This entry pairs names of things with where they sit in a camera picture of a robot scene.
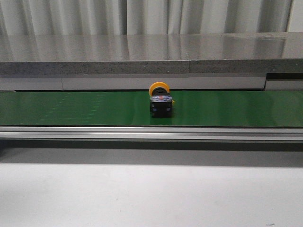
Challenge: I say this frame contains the yellow push button switch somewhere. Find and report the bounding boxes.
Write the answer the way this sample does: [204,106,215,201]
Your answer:
[149,82,174,118]

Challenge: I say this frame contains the grey stone counter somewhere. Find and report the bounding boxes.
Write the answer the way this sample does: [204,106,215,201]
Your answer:
[0,32,303,90]

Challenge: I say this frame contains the green conveyor belt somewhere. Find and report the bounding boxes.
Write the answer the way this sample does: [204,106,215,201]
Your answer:
[0,91,303,142]

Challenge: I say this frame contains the white curtain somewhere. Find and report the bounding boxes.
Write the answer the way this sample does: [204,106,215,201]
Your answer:
[0,0,303,35]

